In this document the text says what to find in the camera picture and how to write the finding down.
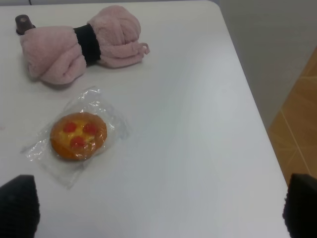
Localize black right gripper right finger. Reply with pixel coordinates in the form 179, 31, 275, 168
283, 174, 317, 238

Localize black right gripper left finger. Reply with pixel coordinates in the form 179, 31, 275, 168
0, 175, 40, 238

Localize wrapped fruit tart pastry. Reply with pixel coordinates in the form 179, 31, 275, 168
21, 87, 129, 188

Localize pink rolled towel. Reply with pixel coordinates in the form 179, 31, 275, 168
20, 5, 150, 85

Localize brown coffee capsule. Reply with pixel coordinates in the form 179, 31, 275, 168
15, 14, 36, 36

